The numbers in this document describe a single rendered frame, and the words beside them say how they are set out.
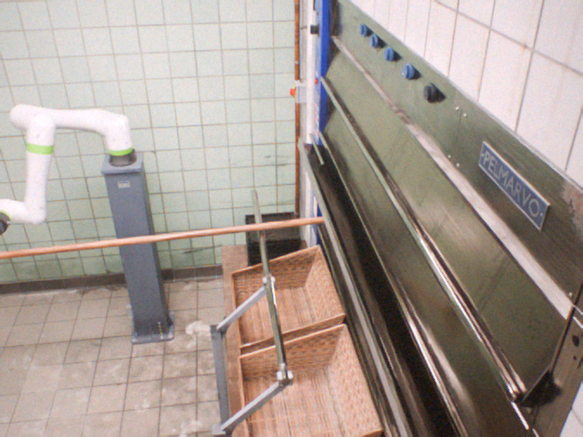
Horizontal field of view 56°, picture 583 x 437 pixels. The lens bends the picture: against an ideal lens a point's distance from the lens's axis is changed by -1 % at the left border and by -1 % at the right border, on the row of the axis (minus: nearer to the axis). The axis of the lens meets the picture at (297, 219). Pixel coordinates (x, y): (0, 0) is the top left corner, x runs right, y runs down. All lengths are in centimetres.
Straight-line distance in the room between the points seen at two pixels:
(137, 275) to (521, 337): 261
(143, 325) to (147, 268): 44
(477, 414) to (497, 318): 26
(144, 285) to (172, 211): 63
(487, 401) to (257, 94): 258
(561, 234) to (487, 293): 26
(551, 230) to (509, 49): 31
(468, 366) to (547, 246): 43
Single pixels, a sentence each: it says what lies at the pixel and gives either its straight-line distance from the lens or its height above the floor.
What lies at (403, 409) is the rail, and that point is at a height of 144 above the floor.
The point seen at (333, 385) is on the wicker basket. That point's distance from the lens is 248.
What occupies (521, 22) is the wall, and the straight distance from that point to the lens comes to 101.
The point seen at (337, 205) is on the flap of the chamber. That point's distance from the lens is 210.
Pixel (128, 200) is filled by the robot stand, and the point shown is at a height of 101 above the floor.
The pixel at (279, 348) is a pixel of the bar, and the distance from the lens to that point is 183.
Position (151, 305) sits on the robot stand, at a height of 27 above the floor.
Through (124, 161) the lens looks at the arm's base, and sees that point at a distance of 300.
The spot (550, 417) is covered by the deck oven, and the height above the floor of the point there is 172.
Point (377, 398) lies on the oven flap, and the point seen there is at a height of 95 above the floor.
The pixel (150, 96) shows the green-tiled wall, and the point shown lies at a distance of 346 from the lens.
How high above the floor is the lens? 247
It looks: 32 degrees down
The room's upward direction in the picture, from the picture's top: straight up
